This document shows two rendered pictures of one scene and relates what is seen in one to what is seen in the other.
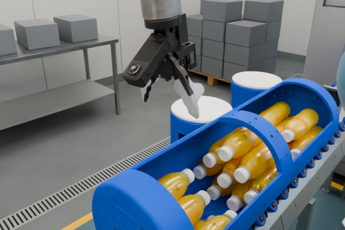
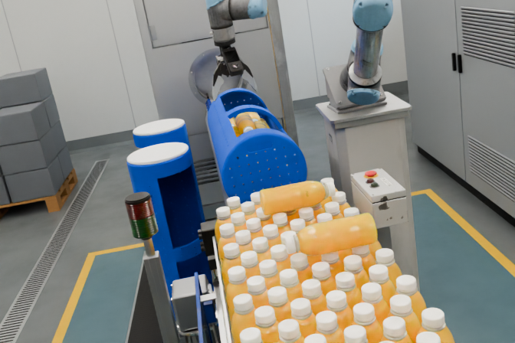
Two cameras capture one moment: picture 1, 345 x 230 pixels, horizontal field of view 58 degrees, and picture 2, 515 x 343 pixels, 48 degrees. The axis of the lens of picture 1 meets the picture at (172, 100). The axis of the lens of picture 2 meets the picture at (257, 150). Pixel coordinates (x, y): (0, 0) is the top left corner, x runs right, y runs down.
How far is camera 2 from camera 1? 1.62 m
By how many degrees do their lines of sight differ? 45
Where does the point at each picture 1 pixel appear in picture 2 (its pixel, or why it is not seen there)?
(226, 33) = not seen: outside the picture
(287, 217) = not seen: hidden behind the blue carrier
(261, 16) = (28, 96)
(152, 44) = (231, 53)
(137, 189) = (260, 132)
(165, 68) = not seen: hidden behind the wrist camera
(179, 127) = (157, 172)
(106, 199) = (241, 155)
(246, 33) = (27, 121)
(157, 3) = (230, 30)
